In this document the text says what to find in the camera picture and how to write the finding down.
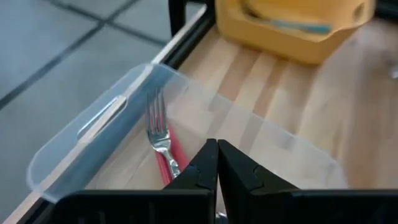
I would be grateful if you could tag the clear plastic bin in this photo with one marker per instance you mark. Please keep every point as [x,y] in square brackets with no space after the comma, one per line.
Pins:
[102,115]

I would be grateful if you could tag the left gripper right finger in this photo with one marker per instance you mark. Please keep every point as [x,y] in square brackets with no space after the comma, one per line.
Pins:
[295,208]

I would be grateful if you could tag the yellow plastic bin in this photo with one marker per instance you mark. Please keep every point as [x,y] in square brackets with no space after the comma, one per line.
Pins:
[280,46]

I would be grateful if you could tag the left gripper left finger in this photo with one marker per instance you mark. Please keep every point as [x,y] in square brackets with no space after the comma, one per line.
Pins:
[140,208]

